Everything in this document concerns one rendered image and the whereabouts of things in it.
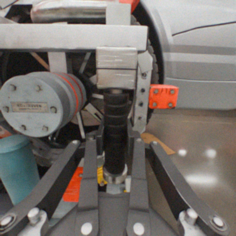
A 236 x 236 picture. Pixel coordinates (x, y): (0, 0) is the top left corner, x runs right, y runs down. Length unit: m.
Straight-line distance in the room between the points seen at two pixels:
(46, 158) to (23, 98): 0.30
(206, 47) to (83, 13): 0.64
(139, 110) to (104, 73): 0.26
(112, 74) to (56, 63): 0.28
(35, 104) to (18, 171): 0.22
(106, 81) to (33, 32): 0.12
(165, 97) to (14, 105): 0.38
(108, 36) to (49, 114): 0.18
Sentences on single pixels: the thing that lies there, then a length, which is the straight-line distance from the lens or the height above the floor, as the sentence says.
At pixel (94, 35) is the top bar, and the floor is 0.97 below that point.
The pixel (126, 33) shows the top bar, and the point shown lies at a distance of 0.20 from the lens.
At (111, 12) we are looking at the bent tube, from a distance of 0.20.
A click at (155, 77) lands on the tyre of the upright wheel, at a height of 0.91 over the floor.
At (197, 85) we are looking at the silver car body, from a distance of 0.76.
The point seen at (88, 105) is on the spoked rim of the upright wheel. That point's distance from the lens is 0.51.
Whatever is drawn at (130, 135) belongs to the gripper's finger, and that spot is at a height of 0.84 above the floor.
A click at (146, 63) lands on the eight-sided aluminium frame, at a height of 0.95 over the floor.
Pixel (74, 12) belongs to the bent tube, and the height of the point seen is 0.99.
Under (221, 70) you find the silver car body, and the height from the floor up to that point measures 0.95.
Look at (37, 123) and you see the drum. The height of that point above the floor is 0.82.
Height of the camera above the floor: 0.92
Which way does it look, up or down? 20 degrees down
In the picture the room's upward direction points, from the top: 1 degrees clockwise
